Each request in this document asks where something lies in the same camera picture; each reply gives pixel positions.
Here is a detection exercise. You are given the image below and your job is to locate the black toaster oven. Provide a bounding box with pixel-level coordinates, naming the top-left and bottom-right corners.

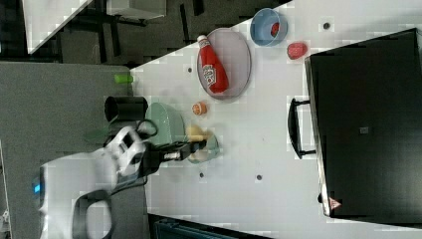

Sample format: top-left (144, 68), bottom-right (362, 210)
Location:
top-left (304, 28), bottom-right (422, 228)

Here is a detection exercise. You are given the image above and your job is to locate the green perforated colander basket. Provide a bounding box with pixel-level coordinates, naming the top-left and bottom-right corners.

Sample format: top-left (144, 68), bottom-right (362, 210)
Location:
top-left (145, 103), bottom-right (185, 144)

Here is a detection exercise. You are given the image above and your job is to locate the peeled yellow banana toy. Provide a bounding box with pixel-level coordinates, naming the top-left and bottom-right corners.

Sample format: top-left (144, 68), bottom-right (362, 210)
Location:
top-left (186, 124), bottom-right (211, 142)

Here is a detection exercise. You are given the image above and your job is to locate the red ketchup bottle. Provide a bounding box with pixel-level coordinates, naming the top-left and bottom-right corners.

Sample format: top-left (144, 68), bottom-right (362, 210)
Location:
top-left (197, 35), bottom-right (229, 94)

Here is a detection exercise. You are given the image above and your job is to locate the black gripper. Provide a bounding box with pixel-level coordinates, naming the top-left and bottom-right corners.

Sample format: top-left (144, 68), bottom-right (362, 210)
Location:
top-left (140, 140), bottom-right (207, 176)

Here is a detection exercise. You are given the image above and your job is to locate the green mug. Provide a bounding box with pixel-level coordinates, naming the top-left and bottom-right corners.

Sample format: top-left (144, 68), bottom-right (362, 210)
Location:
top-left (188, 134), bottom-right (220, 163)

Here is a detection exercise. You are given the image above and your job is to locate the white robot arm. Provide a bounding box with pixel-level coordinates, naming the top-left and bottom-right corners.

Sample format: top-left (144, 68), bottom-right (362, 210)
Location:
top-left (33, 126), bottom-right (207, 239)

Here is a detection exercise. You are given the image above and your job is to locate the grey oval plate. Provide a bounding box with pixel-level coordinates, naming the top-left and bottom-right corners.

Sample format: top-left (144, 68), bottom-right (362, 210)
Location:
top-left (197, 28), bottom-right (252, 102)

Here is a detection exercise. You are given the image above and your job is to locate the large black cylindrical container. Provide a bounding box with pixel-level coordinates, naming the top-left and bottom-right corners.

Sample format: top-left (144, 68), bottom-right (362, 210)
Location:
top-left (105, 97), bottom-right (148, 121)

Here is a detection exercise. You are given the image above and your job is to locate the blue bowl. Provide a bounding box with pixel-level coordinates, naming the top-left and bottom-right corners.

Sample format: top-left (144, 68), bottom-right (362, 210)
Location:
top-left (250, 8), bottom-right (289, 47)

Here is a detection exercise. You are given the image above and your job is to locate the strawberry toy in bowl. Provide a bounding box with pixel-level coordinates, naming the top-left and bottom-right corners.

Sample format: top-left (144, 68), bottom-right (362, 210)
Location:
top-left (271, 22), bottom-right (280, 37)

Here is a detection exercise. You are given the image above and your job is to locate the strawberry toy on table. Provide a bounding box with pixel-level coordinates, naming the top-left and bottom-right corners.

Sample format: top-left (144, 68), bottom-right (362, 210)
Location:
top-left (287, 42), bottom-right (308, 60)

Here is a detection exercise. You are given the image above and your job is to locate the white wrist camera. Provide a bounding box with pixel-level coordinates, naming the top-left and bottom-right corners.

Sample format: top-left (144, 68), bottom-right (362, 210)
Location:
top-left (105, 126), bottom-right (145, 176)

